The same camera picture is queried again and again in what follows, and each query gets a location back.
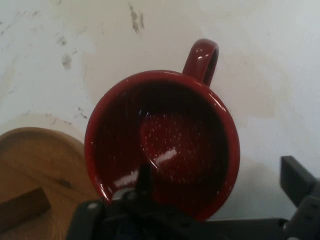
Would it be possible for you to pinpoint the brown wooden mug tree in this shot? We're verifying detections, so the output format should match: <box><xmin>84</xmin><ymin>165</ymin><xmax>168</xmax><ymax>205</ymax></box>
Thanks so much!
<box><xmin>0</xmin><ymin>126</ymin><xmax>101</xmax><ymax>240</ymax></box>

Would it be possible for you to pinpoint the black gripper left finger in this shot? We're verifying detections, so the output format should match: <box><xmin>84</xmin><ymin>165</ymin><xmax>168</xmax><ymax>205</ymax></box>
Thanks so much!
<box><xmin>66</xmin><ymin>161</ymin><xmax>209</xmax><ymax>240</ymax></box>

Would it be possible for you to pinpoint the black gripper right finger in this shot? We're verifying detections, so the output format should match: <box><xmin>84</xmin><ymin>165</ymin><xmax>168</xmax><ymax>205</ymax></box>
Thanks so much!
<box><xmin>279</xmin><ymin>155</ymin><xmax>320</xmax><ymax>240</ymax></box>

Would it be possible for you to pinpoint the red speckled enamel mug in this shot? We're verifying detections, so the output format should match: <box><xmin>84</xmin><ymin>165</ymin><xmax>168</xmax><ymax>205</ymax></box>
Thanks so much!
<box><xmin>83</xmin><ymin>37</ymin><xmax>242</xmax><ymax>222</ymax></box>

